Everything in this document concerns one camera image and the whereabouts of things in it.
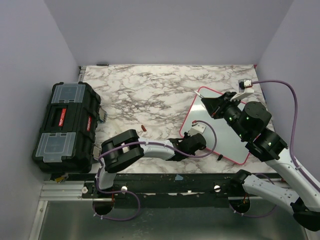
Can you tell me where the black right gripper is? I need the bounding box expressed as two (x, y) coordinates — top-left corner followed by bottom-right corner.
(202, 91), (249, 140)

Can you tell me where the pink framed whiteboard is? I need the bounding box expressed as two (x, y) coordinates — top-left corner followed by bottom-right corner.
(179, 95), (250, 165)

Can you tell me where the white whiteboard marker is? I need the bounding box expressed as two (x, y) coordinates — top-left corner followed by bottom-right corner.
(194, 90), (204, 99)

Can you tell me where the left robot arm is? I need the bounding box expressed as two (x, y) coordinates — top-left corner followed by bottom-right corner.
(93, 129), (207, 198)

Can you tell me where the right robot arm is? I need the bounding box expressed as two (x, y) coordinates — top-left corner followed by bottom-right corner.
(201, 92), (320, 232)

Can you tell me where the black plastic toolbox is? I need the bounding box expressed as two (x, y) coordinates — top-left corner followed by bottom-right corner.
(32, 82), (101, 174)

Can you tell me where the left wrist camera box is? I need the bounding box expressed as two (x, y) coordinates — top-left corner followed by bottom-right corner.
(187, 122), (207, 136)

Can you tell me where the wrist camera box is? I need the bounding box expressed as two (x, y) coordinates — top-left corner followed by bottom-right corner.
(238, 78), (255, 94)
(187, 122), (207, 136)

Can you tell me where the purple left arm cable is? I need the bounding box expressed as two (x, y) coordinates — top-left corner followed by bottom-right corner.
(93, 120), (218, 221)

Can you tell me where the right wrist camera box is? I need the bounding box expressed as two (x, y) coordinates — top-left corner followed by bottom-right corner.
(238, 78), (255, 94)

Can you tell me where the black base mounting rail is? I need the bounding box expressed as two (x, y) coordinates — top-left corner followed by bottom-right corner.
(81, 173), (255, 212)

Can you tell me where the small black object at wall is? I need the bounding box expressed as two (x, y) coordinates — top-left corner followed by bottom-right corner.
(96, 63), (109, 67)

